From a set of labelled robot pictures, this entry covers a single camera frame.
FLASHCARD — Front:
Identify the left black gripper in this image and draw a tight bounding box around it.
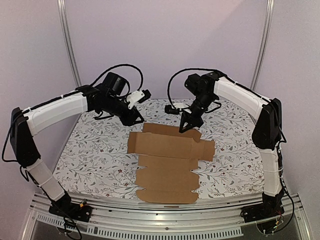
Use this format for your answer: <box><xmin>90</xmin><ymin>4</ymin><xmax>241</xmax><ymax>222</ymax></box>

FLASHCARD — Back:
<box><xmin>104</xmin><ymin>94</ymin><xmax>145</xmax><ymax>127</ymax></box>

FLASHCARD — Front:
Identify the brown cardboard box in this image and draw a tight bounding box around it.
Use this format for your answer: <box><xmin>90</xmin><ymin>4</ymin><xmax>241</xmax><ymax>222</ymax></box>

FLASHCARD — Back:
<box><xmin>127</xmin><ymin>123</ymin><xmax>216</xmax><ymax>204</ymax></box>

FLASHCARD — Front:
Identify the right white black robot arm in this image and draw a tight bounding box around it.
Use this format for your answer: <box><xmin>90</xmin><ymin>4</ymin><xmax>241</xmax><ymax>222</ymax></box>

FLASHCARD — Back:
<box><xmin>179</xmin><ymin>70</ymin><xmax>286</xmax><ymax>218</ymax></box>

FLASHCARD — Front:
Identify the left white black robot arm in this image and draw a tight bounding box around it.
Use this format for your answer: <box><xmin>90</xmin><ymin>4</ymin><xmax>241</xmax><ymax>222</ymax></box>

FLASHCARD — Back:
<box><xmin>5</xmin><ymin>72</ymin><xmax>151</xmax><ymax>217</ymax></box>

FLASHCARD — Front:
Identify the floral patterned table mat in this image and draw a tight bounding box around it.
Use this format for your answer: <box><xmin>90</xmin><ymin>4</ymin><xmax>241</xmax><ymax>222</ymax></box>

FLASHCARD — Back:
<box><xmin>53</xmin><ymin>99</ymin><xmax>265</xmax><ymax>199</ymax></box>

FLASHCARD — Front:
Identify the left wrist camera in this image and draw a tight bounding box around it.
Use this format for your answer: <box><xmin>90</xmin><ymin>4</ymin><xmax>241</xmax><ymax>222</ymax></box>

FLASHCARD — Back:
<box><xmin>125</xmin><ymin>89</ymin><xmax>151</xmax><ymax>110</ymax></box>

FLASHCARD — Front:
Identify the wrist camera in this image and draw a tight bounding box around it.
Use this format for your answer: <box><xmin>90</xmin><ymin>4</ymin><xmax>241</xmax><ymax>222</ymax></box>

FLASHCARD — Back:
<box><xmin>125</xmin><ymin>89</ymin><xmax>151</xmax><ymax>110</ymax></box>
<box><xmin>164</xmin><ymin>104</ymin><xmax>180</xmax><ymax>115</ymax></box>

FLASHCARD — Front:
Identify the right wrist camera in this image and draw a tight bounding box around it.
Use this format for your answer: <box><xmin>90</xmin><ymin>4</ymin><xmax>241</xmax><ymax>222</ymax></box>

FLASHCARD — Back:
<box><xmin>164</xmin><ymin>104</ymin><xmax>180</xmax><ymax>115</ymax></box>

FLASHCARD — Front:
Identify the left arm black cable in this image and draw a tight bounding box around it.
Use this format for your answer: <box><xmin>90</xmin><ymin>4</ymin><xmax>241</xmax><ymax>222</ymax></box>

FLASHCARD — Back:
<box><xmin>91</xmin><ymin>63</ymin><xmax>145</xmax><ymax>91</ymax></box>

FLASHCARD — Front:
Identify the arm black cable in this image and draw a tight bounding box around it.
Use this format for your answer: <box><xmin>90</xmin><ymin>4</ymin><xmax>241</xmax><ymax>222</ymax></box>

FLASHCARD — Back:
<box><xmin>91</xmin><ymin>63</ymin><xmax>145</xmax><ymax>91</ymax></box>
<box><xmin>166</xmin><ymin>67</ymin><xmax>218</xmax><ymax>106</ymax></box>

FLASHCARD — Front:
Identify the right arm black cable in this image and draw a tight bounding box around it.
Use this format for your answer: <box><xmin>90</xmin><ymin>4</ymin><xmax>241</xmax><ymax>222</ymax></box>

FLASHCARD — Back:
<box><xmin>166</xmin><ymin>67</ymin><xmax>218</xmax><ymax>106</ymax></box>

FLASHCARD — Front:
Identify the aluminium front rail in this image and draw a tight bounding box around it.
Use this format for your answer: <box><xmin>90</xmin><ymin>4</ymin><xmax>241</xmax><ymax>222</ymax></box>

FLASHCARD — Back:
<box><xmin>28</xmin><ymin>192</ymin><xmax>305</xmax><ymax>238</ymax></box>

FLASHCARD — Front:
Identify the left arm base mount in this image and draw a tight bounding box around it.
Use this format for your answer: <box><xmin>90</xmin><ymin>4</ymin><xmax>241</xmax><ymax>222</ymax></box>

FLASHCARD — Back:
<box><xmin>48</xmin><ymin>198</ymin><xmax>93</xmax><ymax>223</ymax></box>

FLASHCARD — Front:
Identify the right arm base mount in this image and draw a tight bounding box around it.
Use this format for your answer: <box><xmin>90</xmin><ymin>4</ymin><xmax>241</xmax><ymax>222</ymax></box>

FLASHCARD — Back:
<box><xmin>240</xmin><ymin>202</ymin><xmax>285</xmax><ymax>235</ymax></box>

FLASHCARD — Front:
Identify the left aluminium frame post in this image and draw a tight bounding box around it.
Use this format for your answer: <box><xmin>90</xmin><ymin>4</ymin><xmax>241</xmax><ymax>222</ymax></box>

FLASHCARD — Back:
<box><xmin>57</xmin><ymin>0</ymin><xmax>82</xmax><ymax>87</ymax></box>

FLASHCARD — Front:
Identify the aluminium frame post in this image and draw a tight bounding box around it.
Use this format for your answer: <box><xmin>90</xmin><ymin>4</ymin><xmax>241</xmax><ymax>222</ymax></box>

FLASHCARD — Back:
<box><xmin>250</xmin><ymin>0</ymin><xmax>275</xmax><ymax>91</ymax></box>
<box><xmin>57</xmin><ymin>0</ymin><xmax>82</xmax><ymax>87</ymax></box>

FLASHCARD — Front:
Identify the right aluminium frame post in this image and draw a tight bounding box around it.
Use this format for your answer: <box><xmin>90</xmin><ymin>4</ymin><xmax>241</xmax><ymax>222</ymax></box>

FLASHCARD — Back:
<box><xmin>250</xmin><ymin>0</ymin><xmax>275</xmax><ymax>91</ymax></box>

